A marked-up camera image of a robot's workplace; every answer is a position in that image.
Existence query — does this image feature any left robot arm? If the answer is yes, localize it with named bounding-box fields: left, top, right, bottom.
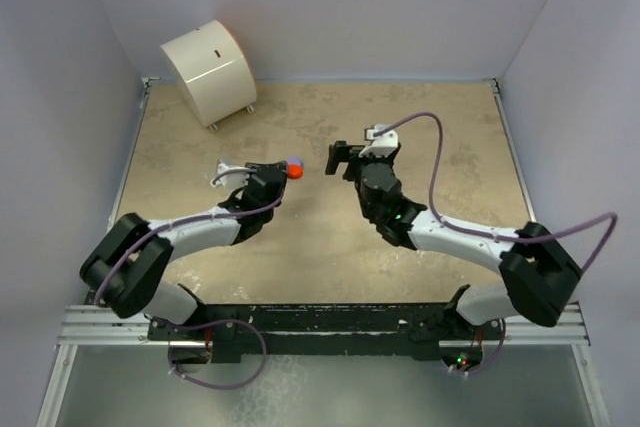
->
left=79, top=161, right=303, bottom=339

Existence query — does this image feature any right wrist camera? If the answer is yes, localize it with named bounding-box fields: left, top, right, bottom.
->
left=359, top=124, right=400, bottom=158

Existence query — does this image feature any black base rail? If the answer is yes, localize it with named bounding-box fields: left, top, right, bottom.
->
left=148, top=302, right=501, bottom=370

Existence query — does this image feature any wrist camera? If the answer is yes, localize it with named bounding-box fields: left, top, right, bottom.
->
left=210, top=159, right=254, bottom=191
left=359, top=124, right=400, bottom=158

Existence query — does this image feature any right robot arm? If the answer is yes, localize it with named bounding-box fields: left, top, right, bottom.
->
left=325, top=140, right=582, bottom=338

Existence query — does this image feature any orange earbud charging case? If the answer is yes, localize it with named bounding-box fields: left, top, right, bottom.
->
left=286, top=163, right=304, bottom=180

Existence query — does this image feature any white cylindrical box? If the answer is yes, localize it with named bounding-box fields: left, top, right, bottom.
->
left=161, top=20, right=257, bottom=130

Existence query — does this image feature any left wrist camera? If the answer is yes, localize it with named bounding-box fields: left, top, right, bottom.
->
left=210, top=159, right=254, bottom=191

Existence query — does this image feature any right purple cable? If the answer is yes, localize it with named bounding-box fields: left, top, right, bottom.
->
left=372, top=111, right=619, bottom=378

